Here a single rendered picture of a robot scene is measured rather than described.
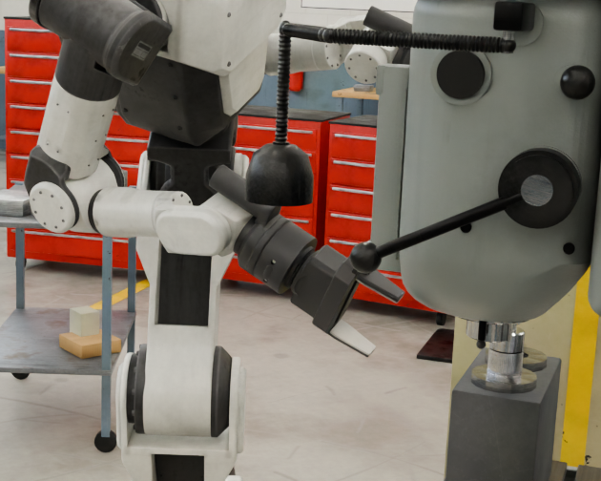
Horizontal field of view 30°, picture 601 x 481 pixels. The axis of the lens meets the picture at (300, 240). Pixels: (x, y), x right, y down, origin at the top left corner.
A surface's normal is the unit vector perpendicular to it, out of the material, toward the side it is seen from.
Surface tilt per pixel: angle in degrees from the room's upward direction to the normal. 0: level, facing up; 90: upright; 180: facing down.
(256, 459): 0
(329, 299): 108
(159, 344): 71
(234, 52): 102
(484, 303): 125
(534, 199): 90
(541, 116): 90
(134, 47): 118
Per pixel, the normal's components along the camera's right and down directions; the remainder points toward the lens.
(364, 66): -0.37, 0.66
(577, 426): -0.32, 0.18
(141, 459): 0.00, 0.44
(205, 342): 0.02, -0.12
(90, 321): 0.62, 0.18
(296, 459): 0.04, -0.98
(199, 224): -0.50, 0.45
